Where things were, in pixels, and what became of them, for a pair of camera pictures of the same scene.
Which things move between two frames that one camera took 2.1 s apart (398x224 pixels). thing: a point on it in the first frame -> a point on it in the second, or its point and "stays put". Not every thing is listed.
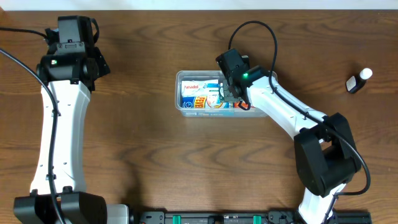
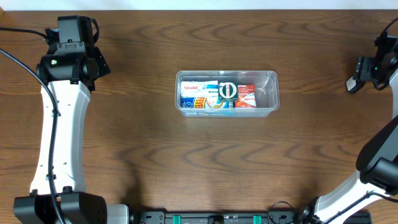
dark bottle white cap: (355, 83) stays put
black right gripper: (229, 81) -> (364, 68)
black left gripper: (92, 65) stays put
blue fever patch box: (206, 101) stays put
